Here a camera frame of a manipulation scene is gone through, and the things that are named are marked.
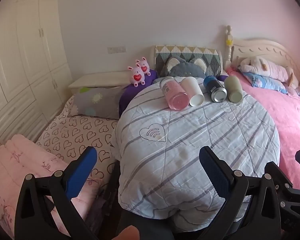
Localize blue black can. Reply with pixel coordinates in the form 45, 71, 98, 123
203, 76, 227, 102

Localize white paper cup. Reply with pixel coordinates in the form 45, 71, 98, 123
180, 77, 204, 107

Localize sage green cup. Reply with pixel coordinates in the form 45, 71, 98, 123
224, 76, 243, 103

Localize heart print bed sheet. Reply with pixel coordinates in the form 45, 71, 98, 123
36, 97, 117, 189

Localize grey flower pillow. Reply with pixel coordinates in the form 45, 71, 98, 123
69, 86, 125, 120

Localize white grey striped quilt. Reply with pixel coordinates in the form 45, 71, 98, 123
110, 83, 280, 232

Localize pink translucent tumbler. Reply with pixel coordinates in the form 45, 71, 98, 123
160, 77, 189, 111

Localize purple blanket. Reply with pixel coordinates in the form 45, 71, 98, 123
119, 69, 158, 116

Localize pink fleece blanket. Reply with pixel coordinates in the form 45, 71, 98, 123
226, 68, 300, 189

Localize blue cartoon pillow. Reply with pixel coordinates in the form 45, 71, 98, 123
242, 72, 288, 94

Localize cream bedside table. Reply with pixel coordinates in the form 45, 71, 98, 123
69, 71, 130, 89

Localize cream wardrobe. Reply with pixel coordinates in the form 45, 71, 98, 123
0, 0, 72, 146

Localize pink bunny plush front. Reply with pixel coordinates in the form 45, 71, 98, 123
127, 63, 145, 87

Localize pink bunny plush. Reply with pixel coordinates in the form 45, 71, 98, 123
135, 57, 151, 76
127, 63, 145, 87

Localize cream pink plush toy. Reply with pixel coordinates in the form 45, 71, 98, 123
238, 56, 299, 89

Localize diamond pattern headboard cushion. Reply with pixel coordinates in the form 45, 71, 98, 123
151, 45, 223, 77

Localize grey cat plush pillow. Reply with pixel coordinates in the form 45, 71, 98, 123
160, 56, 207, 79

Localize cream wooden headboard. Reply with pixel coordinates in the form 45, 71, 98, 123
223, 25, 300, 86

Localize pink bunny plush rear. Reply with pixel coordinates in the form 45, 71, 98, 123
135, 57, 151, 76

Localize wall socket plate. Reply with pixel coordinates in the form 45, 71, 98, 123
107, 46, 126, 54

